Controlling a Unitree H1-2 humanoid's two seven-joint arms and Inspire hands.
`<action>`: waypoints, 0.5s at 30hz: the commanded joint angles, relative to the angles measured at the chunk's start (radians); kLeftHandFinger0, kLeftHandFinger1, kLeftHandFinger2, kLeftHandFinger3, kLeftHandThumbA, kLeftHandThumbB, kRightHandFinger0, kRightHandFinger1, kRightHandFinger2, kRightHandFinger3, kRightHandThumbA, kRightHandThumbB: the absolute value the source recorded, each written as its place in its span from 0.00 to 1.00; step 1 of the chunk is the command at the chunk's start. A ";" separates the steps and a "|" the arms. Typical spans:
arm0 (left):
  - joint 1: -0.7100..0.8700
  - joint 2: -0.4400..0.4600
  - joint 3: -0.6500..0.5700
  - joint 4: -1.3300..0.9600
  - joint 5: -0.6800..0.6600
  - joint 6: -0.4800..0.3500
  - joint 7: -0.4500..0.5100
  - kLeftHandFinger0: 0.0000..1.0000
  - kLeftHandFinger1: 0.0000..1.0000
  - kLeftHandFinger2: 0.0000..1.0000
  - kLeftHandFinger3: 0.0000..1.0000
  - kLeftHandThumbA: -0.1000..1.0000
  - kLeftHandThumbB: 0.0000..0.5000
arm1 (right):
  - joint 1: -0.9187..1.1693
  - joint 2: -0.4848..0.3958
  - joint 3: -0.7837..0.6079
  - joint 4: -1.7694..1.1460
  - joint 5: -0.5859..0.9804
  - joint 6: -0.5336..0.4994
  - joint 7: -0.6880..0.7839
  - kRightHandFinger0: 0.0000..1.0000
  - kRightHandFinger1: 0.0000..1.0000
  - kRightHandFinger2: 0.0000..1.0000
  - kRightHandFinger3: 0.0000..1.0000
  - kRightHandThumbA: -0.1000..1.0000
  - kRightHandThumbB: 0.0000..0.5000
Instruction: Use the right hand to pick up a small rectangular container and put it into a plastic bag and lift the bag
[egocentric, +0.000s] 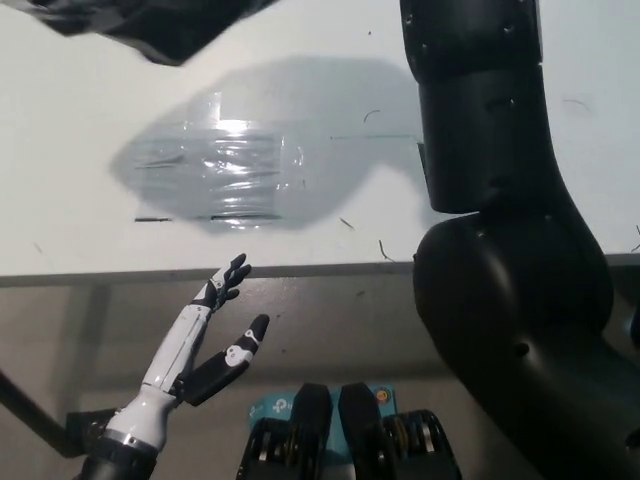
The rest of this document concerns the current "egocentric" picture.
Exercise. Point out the small dark thread scrap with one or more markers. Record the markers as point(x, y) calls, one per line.
point(384, 250)

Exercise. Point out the thin black tape strip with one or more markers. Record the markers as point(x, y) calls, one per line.
point(152, 219)

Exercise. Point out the teal robot body top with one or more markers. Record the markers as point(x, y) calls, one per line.
point(265, 407)

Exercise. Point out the black diagonal table leg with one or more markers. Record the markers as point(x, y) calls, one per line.
point(30, 415)

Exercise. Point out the clear tape patch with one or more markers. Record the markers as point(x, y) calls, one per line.
point(225, 170)

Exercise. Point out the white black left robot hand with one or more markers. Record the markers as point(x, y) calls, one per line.
point(185, 345)

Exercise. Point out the grey black plastic bag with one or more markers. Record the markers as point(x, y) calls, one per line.
point(150, 30)

